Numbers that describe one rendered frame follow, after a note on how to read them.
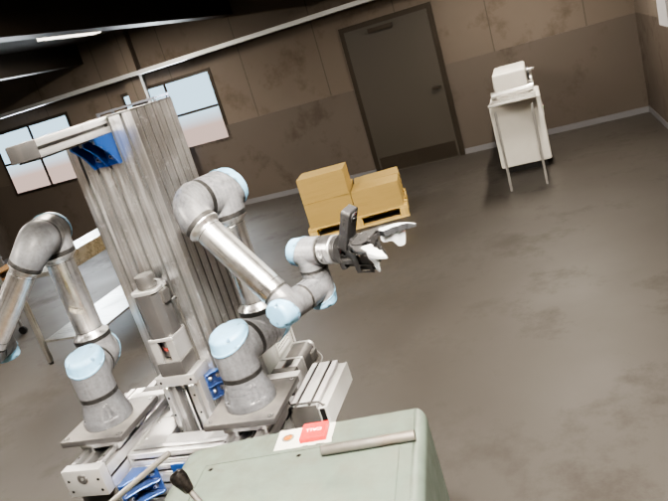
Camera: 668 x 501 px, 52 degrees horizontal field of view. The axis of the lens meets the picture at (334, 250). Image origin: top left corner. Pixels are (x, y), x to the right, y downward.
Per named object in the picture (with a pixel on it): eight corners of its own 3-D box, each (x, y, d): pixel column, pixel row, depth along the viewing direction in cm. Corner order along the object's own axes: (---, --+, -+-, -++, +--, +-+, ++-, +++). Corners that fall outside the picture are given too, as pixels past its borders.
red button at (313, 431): (331, 426, 154) (328, 418, 153) (326, 442, 148) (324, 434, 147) (305, 430, 155) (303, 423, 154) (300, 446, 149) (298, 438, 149)
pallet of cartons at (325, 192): (299, 244, 785) (280, 185, 765) (322, 217, 878) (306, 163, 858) (407, 222, 744) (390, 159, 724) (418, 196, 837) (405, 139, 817)
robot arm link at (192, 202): (157, 185, 173) (296, 313, 163) (188, 172, 181) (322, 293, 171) (148, 217, 181) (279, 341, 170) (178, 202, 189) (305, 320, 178)
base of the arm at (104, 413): (102, 407, 221) (91, 381, 218) (142, 402, 216) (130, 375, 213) (76, 434, 207) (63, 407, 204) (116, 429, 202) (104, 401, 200)
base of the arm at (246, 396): (238, 389, 205) (227, 360, 202) (283, 383, 200) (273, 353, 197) (218, 417, 191) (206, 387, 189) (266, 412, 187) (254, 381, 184)
